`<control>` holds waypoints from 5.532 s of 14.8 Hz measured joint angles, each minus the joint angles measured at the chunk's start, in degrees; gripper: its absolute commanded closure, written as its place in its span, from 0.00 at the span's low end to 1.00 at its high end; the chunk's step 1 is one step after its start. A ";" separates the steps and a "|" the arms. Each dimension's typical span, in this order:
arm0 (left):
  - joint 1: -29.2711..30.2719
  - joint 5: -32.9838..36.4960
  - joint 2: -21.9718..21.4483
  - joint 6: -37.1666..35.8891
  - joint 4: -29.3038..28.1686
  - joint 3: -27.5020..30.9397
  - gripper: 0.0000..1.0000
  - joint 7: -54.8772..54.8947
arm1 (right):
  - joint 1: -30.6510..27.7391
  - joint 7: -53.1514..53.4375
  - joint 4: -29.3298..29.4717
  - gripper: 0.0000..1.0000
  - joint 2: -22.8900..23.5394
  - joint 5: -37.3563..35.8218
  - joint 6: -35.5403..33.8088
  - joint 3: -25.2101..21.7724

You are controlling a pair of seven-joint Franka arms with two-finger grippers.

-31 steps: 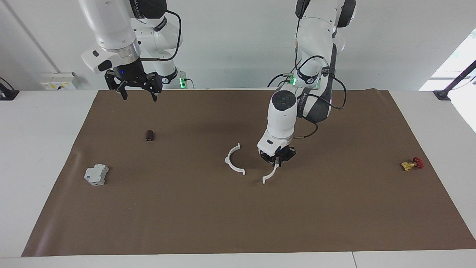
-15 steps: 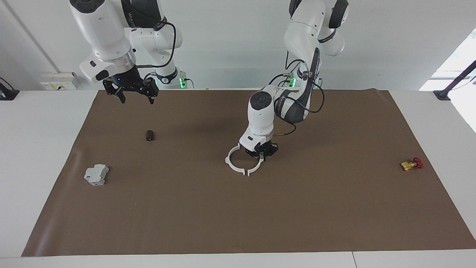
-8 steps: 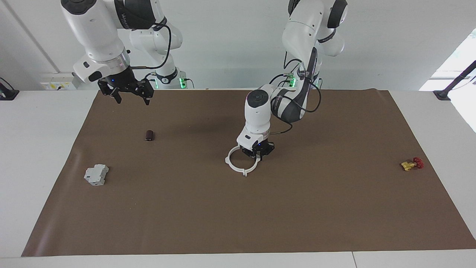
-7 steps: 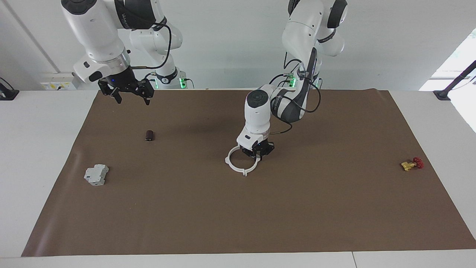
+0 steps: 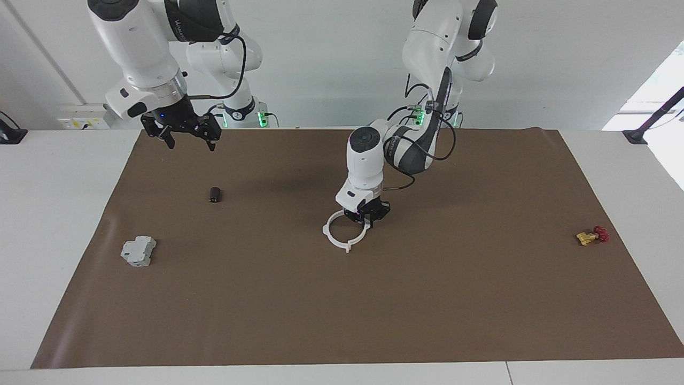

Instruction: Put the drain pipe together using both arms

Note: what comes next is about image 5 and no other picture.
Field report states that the white half pipe clamp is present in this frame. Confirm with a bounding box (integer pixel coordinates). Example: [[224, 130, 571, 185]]
[[345, 214, 371, 252], [322, 210, 353, 253]]

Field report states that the brown table mat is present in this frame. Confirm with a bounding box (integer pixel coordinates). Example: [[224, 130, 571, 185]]
[[30, 127, 684, 369]]

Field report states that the grey circuit breaker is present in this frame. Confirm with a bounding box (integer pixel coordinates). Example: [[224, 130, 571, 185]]
[[120, 236, 158, 267]]

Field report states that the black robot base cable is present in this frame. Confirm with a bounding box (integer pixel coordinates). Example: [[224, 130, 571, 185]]
[[387, 104, 424, 125], [205, 103, 226, 129]]

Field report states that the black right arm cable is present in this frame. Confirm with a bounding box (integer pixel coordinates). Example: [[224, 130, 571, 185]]
[[186, 32, 248, 101]]

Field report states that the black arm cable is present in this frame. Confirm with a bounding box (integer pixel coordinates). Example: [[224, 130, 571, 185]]
[[384, 70, 457, 192], [186, 32, 248, 101]]

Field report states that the white wall outlet box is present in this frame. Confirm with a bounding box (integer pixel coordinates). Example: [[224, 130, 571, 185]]
[[58, 103, 115, 130]]

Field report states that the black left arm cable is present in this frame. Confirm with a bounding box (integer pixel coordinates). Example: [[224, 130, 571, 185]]
[[384, 70, 457, 192]]

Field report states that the white wall conduit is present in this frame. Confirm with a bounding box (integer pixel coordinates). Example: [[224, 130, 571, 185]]
[[4, 0, 88, 106]]

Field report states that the black camera stand base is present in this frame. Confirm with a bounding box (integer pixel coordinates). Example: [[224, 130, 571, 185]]
[[623, 87, 684, 146], [0, 111, 28, 145]]

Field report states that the brass valve with red handle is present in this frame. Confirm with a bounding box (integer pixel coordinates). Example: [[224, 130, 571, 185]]
[[576, 225, 610, 247]]

